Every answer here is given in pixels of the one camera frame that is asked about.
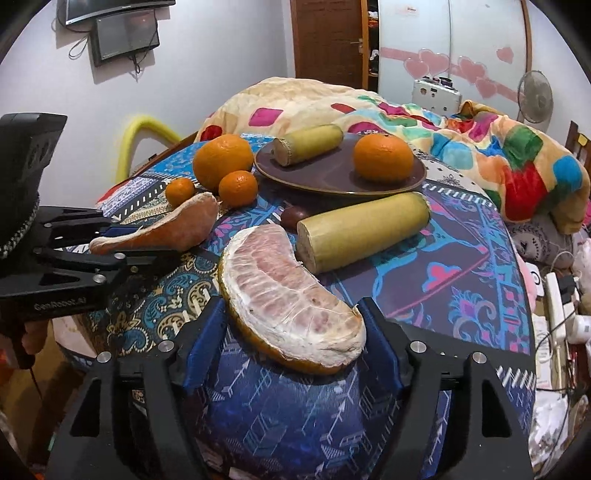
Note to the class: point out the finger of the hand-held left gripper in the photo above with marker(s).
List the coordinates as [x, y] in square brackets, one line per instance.
[138, 261]
[123, 230]

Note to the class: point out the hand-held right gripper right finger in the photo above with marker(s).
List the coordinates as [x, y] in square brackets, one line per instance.
[379, 339]

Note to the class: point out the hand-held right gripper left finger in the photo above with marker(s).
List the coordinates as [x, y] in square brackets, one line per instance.
[203, 341]

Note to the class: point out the pomelo piece with peel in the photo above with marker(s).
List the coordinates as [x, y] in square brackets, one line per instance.
[184, 226]

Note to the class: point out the peeled pomelo segment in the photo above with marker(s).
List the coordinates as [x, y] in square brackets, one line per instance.
[286, 295]

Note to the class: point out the person's left hand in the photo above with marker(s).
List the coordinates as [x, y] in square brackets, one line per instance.
[37, 334]

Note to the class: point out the small tangerine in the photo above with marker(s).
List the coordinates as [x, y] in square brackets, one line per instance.
[180, 191]

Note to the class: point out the yellow foam tube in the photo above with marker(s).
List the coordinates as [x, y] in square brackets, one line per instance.
[130, 136]

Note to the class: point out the long sugarcane piece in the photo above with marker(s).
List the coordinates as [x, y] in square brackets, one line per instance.
[364, 230]

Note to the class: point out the medium tangerine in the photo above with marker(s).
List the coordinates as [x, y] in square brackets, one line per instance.
[238, 188]

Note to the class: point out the large orange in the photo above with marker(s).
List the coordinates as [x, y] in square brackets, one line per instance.
[223, 159]
[383, 157]

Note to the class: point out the dark brown round fruit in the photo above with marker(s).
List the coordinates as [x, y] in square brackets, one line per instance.
[295, 218]

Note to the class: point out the brown plate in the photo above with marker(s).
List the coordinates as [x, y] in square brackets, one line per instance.
[332, 173]

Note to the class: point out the small black monitor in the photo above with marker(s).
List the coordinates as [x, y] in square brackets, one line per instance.
[124, 37]

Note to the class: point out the grey plush cushion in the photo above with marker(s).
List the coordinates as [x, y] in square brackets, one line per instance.
[540, 240]

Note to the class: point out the white plug adapter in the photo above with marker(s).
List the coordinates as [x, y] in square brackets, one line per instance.
[579, 328]

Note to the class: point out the short sugarcane piece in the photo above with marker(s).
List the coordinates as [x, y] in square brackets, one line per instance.
[307, 144]

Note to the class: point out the colourful patchwork blanket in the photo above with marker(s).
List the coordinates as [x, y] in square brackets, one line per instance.
[295, 101]

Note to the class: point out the white portable radio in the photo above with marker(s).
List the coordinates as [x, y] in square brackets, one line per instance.
[436, 94]

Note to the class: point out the brown wooden door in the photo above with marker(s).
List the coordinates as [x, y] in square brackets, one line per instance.
[325, 41]

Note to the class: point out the wooden chair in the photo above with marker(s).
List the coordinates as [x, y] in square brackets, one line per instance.
[579, 141]

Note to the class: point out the standing fan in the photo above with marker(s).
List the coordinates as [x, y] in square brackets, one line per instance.
[534, 97]

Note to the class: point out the white wardrobe with pink hearts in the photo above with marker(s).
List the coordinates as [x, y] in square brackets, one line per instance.
[461, 32]

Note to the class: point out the black wall television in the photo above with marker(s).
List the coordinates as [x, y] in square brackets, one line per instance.
[115, 8]

